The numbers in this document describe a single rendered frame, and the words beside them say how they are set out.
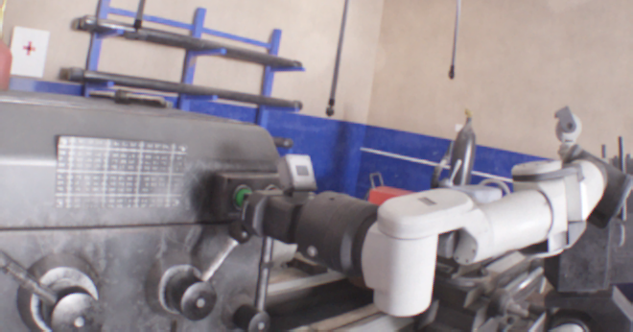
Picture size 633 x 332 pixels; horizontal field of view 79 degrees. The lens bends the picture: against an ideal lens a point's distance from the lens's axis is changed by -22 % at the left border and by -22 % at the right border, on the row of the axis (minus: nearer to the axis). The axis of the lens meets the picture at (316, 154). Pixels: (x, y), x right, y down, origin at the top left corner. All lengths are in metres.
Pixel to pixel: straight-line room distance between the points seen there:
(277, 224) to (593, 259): 0.74
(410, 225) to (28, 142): 0.43
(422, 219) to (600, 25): 5.20
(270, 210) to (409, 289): 0.19
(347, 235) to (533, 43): 5.26
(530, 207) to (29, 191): 0.60
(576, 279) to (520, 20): 4.90
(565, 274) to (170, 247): 0.82
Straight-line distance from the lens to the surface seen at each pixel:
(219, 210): 0.67
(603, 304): 1.15
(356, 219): 0.51
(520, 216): 0.58
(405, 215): 0.47
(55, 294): 0.55
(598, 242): 1.08
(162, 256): 0.65
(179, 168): 0.64
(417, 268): 0.49
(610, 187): 0.91
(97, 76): 3.68
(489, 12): 5.97
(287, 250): 1.05
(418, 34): 6.32
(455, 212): 0.49
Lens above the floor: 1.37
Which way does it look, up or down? 5 degrees down
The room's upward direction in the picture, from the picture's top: 9 degrees clockwise
